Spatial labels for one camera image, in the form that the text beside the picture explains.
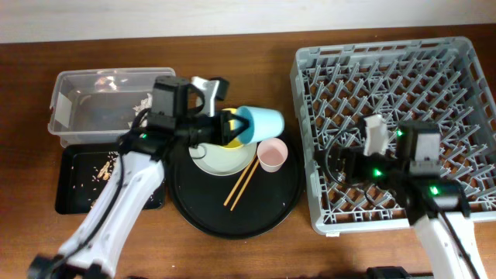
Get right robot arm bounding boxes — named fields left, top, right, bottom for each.
left=315, top=115, right=487, bottom=278

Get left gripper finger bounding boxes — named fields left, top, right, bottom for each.
left=223, top=109, right=250, bottom=128
left=225, top=127, right=249, bottom=145

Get food scraps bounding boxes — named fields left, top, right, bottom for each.
left=70, top=151, right=118, bottom=207

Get wooden chopstick right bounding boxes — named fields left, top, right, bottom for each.
left=230, top=158, right=260, bottom=212

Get yellow bowl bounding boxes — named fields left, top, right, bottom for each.
left=222, top=108, right=243, bottom=150

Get wooden chopstick left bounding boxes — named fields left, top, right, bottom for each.
left=223, top=155, right=257, bottom=206

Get grey round plate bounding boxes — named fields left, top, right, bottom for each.
left=188, top=143, right=257, bottom=176

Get black rectangular tray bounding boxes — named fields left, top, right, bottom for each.
left=54, top=143, right=167, bottom=215

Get clear plastic waste bin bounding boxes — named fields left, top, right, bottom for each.
left=47, top=67, right=175, bottom=147

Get grey dishwasher rack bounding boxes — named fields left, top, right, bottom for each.
left=290, top=36, right=495, bottom=236

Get white tissue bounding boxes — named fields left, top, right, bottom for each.
left=128, top=93, right=153, bottom=128

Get wooden chopstick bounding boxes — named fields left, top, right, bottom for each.
left=230, top=158, right=260, bottom=212
left=223, top=155, right=257, bottom=206

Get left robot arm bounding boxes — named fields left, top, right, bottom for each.
left=27, top=76, right=250, bottom=278

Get pink plastic cup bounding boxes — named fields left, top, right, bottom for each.
left=257, top=138, right=288, bottom=173

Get round black serving tray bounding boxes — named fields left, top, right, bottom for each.
left=167, top=131, right=304, bottom=239

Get blue plastic cup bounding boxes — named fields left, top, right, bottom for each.
left=236, top=106, right=285, bottom=145

